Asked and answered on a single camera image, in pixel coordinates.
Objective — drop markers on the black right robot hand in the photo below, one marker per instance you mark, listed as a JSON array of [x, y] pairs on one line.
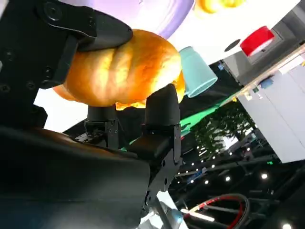
[[59, 179]]

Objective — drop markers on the orange and white bread roll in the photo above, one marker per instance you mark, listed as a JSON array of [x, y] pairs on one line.
[[210, 6], [119, 71]]

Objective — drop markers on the green leafy plant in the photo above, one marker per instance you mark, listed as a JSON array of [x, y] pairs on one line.
[[221, 128]]

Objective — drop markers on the pale green mug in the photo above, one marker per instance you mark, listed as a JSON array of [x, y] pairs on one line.
[[199, 71]]

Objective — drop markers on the lilac plate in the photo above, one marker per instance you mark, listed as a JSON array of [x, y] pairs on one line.
[[155, 14]]

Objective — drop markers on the black round table grommet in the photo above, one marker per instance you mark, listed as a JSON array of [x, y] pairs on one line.
[[232, 45]]

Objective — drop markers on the white cabinet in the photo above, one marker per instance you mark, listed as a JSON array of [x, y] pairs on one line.
[[286, 107]]

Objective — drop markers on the red round button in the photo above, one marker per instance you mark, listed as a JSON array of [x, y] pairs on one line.
[[256, 40]]

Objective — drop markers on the grey machine housing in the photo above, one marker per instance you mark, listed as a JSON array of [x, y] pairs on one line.
[[281, 57]]

